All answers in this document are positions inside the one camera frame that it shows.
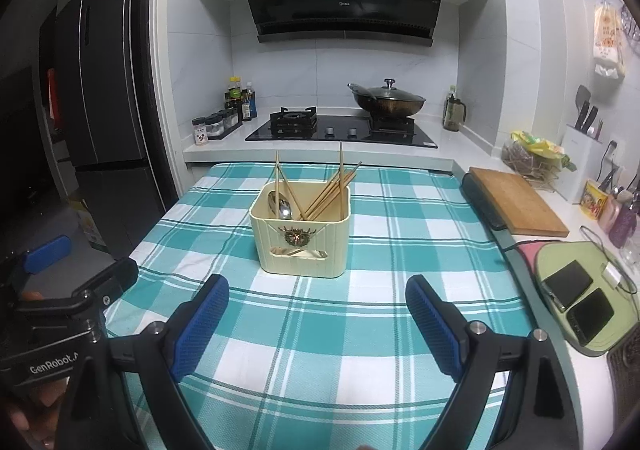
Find purple bottle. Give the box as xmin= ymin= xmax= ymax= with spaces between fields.
xmin=608 ymin=195 xmax=639 ymax=249

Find steel spoon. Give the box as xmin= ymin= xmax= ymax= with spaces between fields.
xmin=278 ymin=196 xmax=293 ymax=219
xmin=268 ymin=190 xmax=280 ymax=218

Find left black phone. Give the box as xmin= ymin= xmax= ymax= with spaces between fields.
xmin=541 ymin=261 xmax=592 ymax=313

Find metal steamer rack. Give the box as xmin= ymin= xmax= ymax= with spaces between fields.
xmin=620 ymin=4 xmax=640 ymax=55

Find dark glass jug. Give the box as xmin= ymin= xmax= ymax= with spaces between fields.
xmin=442 ymin=85 xmax=468 ymax=132

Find white knife block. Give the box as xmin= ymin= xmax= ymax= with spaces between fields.
xmin=553 ymin=125 xmax=605 ymax=204

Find wok with glass lid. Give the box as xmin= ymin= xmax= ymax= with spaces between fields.
xmin=347 ymin=78 xmax=425 ymax=119

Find sauce bottles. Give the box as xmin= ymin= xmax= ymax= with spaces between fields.
xmin=224 ymin=76 xmax=257 ymax=122

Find hanging bag on wall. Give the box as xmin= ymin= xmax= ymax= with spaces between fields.
xmin=593 ymin=1 xmax=626 ymax=80

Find cream utensil holder box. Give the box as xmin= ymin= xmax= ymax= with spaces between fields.
xmin=250 ymin=181 xmax=352 ymax=278

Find wooden cutting board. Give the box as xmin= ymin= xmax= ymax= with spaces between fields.
xmin=462 ymin=166 xmax=570 ymax=238

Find white charger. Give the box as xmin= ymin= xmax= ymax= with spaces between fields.
xmin=602 ymin=262 xmax=623 ymax=289

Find black gas cooktop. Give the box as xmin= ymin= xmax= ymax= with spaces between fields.
xmin=246 ymin=107 xmax=438 ymax=149

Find teal checked tablecloth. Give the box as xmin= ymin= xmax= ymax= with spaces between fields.
xmin=106 ymin=163 xmax=532 ymax=449

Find green mat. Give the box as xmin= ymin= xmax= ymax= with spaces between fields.
xmin=534 ymin=241 xmax=639 ymax=357

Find yellow cup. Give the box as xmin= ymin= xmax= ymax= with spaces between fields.
xmin=579 ymin=179 xmax=608 ymax=219

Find spice jar rack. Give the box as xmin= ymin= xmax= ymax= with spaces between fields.
xmin=191 ymin=109 xmax=242 ymax=146

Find dark refrigerator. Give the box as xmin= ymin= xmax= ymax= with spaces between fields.
xmin=55 ymin=0 xmax=176 ymax=259

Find bag of produce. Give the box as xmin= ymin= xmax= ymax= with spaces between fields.
xmin=501 ymin=131 xmax=577 ymax=190

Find black range hood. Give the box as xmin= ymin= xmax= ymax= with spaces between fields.
xmin=247 ymin=0 xmax=442 ymax=47

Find person left hand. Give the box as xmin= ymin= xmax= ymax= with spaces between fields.
xmin=1 ymin=378 xmax=68 ymax=450

